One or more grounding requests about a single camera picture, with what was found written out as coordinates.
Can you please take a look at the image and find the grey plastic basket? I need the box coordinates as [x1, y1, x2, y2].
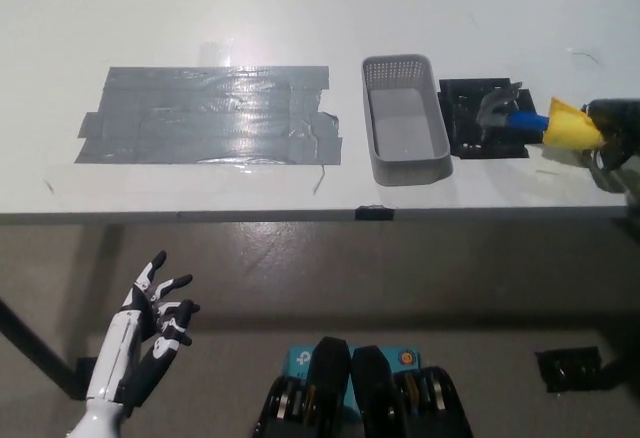
[360, 54, 454, 187]

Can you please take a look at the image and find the blue handled claw hammer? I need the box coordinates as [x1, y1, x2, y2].
[477, 85, 607, 153]

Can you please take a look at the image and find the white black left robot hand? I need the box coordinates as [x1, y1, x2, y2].
[84, 250, 201, 417]

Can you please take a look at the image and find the yellow cloth handle wrap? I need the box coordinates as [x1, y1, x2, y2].
[542, 96, 607, 153]

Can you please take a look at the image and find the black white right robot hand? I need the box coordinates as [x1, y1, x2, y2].
[579, 99, 640, 172]

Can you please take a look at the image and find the grey duct tape patch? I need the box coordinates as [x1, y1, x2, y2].
[74, 65, 344, 165]

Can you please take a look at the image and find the black table foot plate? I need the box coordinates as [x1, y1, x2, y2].
[534, 346, 605, 393]
[73, 356, 101, 402]

